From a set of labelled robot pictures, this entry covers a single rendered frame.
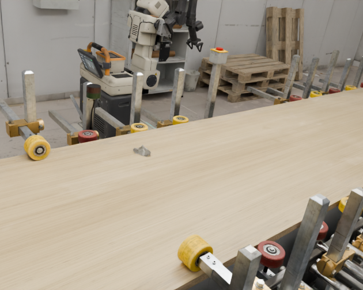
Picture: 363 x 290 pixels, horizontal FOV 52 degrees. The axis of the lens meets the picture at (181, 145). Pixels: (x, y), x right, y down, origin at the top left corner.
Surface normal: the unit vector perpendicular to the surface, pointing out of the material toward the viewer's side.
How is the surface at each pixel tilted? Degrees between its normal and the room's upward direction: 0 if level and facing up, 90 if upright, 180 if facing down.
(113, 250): 0
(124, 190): 0
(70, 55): 90
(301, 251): 90
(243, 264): 90
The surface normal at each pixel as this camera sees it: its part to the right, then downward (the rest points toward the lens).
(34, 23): 0.62, 0.41
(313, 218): -0.77, 0.19
